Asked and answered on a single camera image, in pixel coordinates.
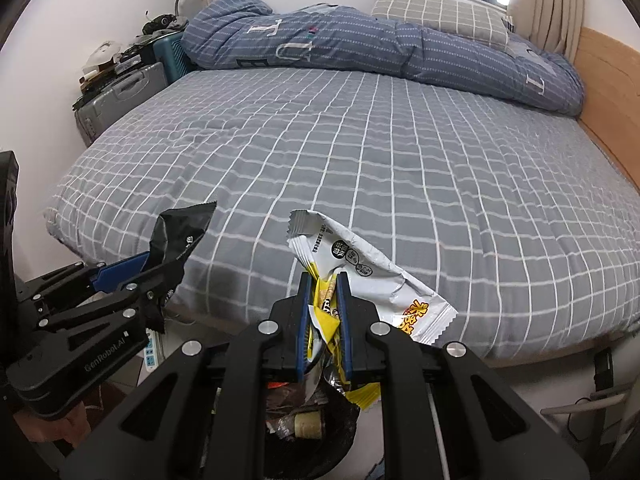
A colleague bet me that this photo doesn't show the black lined trash bin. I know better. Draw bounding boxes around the black lined trash bin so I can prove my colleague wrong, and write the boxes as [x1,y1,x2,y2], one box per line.
[262,382,360,479]

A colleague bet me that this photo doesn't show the grey checked bed sheet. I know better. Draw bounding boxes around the grey checked bed sheet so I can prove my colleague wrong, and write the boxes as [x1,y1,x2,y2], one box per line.
[44,68,639,359]

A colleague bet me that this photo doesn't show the beige curtain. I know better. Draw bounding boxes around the beige curtain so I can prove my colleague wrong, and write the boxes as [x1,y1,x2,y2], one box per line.
[508,0,585,62]

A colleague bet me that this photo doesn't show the grey suitcase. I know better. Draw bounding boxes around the grey suitcase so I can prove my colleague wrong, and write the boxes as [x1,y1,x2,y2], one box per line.
[73,62,167,146]

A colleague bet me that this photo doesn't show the yellow white snack wrapper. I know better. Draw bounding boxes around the yellow white snack wrapper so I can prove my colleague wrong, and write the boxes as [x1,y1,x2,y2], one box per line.
[286,209,458,410]

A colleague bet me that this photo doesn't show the black packet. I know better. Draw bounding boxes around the black packet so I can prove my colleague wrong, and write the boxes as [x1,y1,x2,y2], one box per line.
[142,202,217,271]

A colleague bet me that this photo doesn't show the cream round cup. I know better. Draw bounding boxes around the cream round cup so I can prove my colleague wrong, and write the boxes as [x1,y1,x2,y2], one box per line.
[294,411,323,440]

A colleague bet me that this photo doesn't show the brown anime snack box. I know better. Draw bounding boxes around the brown anime snack box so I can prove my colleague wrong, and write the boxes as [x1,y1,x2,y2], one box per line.
[266,384,329,440]

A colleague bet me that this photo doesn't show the clutter pile on suitcases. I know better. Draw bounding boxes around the clutter pile on suitcases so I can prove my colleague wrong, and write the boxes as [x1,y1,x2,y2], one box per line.
[79,14,188,96]

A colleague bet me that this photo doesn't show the person's left hand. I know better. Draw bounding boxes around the person's left hand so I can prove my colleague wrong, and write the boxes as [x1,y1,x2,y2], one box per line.
[13,402,91,448]

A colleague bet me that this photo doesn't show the blue striped duvet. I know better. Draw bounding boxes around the blue striped duvet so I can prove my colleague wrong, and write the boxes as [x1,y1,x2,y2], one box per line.
[181,0,586,117]

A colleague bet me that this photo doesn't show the grey checked pillow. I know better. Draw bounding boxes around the grey checked pillow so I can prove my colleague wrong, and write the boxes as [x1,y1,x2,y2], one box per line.
[371,0,510,51]

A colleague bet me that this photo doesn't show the white power strip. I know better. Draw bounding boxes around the white power strip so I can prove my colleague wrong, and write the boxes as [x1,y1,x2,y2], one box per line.
[143,328,160,373]

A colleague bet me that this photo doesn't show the wooden headboard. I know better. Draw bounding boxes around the wooden headboard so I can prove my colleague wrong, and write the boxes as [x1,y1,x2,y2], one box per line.
[575,27,640,185]

